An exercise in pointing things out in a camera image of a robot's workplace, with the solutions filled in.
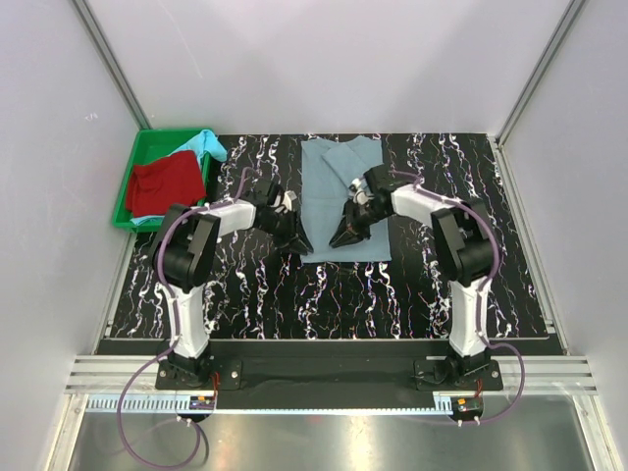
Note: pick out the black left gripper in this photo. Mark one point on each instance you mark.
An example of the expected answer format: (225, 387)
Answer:
(300, 244)

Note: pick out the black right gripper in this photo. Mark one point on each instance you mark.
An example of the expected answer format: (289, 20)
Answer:
(344, 235)

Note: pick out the grey-blue polo shirt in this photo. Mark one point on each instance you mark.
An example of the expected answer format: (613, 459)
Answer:
(328, 169)

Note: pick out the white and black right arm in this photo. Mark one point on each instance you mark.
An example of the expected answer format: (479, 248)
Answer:
(467, 254)

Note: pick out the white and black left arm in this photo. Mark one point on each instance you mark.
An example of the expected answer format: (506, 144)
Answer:
(182, 256)

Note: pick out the light blue t shirt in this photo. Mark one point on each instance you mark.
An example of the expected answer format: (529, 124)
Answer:
(206, 144)

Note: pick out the red t shirt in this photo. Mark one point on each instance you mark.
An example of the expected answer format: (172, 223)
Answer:
(175, 179)

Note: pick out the green plastic tray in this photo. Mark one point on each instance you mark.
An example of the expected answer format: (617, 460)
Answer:
(157, 181)

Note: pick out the left connector box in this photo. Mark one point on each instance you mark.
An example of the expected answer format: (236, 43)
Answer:
(202, 403)

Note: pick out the connector box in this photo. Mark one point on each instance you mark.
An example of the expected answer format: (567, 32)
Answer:
(202, 403)
(469, 405)

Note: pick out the right connector box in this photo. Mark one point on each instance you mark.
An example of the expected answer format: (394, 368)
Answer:
(469, 405)

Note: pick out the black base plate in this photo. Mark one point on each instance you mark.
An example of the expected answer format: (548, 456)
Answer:
(342, 372)

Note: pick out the white slotted cable duct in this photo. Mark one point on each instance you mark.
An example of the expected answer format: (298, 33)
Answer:
(171, 403)

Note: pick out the aluminium front rail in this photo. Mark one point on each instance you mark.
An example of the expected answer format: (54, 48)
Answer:
(510, 378)

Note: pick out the left aluminium corner post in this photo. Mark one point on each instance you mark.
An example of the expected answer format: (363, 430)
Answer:
(106, 54)

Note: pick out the aluminium corner post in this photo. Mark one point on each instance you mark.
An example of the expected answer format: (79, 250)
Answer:
(567, 21)
(106, 54)

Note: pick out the right aluminium corner post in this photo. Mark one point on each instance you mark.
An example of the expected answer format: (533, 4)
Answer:
(567, 21)

